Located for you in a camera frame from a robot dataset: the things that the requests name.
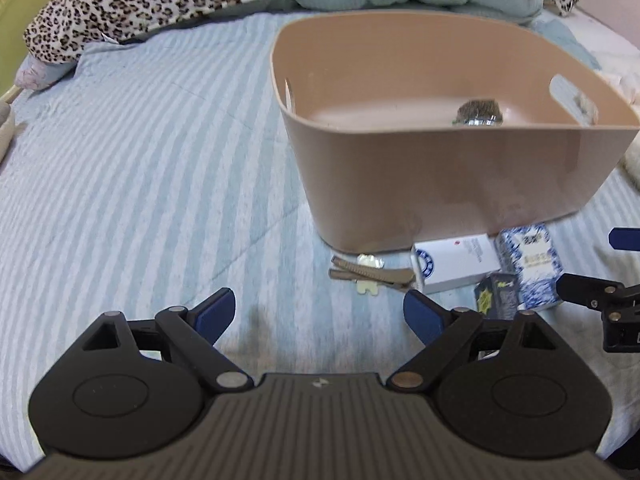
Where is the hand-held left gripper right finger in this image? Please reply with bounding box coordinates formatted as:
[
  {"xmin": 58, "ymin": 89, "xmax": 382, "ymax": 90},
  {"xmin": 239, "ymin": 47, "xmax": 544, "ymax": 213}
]
[{"xmin": 390, "ymin": 289, "xmax": 557, "ymax": 394}]

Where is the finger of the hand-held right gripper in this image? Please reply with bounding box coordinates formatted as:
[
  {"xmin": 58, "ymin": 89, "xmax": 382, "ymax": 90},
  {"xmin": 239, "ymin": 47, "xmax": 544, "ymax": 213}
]
[
  {"xmin": 556, "ymin": 272, "xmax": 640, "ymax": 312},
  {"xmin": 609, "ymin": 227, "xmax": 640, "ymax": 251}
]

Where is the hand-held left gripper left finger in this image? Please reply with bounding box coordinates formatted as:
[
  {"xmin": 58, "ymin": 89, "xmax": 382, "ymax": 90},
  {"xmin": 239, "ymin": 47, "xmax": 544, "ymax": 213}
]
[{"xmin": 81, "ymin": 288, "xmax": 254, "ymax": 394}]

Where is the tan duckbill hair clip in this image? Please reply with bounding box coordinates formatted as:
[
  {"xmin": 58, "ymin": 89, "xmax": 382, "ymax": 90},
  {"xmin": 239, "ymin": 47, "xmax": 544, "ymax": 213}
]
[
  {"xmin": 331, "ymin": 255, "xmax": 401, "ymax": 278},
  {"xmin": 328, "ymin": 268, "xmax": 415, "ymax": 291}
]

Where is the beige plastic basin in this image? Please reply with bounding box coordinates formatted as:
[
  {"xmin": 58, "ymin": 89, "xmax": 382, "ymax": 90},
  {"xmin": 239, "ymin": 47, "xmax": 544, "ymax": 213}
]
[{"xmin": 269, "ymin": 9, "xmax": 640, "ymax": 255}]

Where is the dark glittery item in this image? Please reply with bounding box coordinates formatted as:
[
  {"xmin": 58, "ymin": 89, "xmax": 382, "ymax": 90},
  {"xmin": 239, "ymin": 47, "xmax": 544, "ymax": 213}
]
[{"xmin": 452, "ymin": 99, "xmax": 504, "ymax": 127}]

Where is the blue white patterned box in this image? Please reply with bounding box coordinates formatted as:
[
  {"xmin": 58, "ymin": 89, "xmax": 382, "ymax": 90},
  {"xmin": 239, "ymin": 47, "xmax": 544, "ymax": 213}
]
[{"xmin": 494, "ymin": 223, "xmax": 564, "ymax": 311}]

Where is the white box with blue emblem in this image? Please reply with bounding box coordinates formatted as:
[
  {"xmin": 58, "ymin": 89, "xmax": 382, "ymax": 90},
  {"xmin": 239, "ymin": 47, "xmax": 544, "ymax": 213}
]
[{"xmin": 411, "ymin": 234, "xmax": 502, "ymax": 295}]

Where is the small black yellow box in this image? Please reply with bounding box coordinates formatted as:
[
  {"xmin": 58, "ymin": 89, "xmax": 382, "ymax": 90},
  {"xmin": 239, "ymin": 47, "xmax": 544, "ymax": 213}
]
[{"xmin": 474, "ymin": 274, "xmax": 519, "ymax": 319}]

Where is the grey fuzzy item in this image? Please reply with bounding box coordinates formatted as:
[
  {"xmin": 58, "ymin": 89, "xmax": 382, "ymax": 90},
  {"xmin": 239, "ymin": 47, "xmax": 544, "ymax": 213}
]
[{"xmin": 572, "ymin": 91, "xmax": 600, "ymax": 126}]

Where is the blue striped bed sheet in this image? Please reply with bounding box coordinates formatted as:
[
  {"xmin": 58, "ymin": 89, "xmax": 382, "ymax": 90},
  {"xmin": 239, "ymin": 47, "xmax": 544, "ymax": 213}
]
[{"xmin": 0, "ymin": 12, "xmax": 640, "ymax": 471}]

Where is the grey cloth item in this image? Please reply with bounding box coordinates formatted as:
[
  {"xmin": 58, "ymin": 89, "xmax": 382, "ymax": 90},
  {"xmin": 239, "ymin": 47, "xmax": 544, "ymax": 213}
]
[{"xmin": 0, "ymin": 100, "xmax": 16, "ymax": 162}]

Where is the pink floral pillow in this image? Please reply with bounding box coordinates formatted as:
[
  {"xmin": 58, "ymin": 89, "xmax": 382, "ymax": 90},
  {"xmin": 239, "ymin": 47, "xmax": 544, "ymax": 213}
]
[{"xmin": 14, "ymin": 52, "xmax": 81, "ymax": 91}]

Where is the light green headboard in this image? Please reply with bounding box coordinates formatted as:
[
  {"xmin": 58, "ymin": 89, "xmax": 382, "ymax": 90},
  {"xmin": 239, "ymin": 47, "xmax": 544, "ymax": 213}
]
[{"xmin": 0, "ymin": 0, "xmax": 68, "ymax": 103}]

